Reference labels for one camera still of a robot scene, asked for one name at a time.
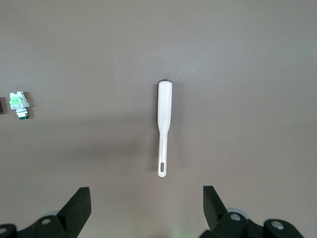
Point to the pale brush with black bristles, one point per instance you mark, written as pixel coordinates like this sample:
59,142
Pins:
164,111

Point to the small dark brown component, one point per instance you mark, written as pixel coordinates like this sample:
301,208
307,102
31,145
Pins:
1,106

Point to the brown table mat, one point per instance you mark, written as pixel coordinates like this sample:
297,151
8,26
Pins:
247,74

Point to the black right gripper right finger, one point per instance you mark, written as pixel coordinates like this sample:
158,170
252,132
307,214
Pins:
215,213

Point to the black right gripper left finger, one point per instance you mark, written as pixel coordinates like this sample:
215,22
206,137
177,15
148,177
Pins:
74,210

